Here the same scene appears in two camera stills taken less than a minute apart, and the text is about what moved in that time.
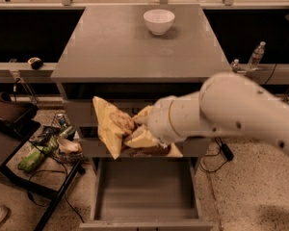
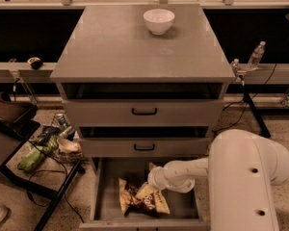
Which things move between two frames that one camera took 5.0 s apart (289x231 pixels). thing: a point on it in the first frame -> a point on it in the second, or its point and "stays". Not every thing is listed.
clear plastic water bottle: x=255 y=57 stays
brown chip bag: x=116 y=125 -> x=132 y=205
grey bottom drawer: x=144 y=193 stays
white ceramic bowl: x=158 y=20 stays
